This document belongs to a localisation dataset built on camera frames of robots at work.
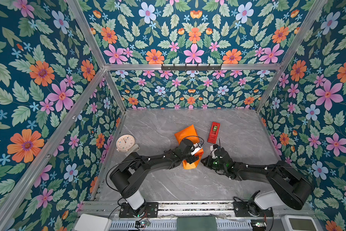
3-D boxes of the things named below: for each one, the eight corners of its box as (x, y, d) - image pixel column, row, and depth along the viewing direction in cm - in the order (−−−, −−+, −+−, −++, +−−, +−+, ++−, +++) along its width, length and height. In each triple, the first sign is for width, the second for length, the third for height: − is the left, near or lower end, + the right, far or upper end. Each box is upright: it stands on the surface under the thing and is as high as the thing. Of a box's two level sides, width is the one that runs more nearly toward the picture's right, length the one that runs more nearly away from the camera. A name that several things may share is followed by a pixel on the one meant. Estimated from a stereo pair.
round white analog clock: (115, 152, 97) (112, 149, 94) (120, 137, 105) (118, 134, 102) (134, 152, 97) (132, 149, 94) (137, 137, 105) (136, 134, 102)
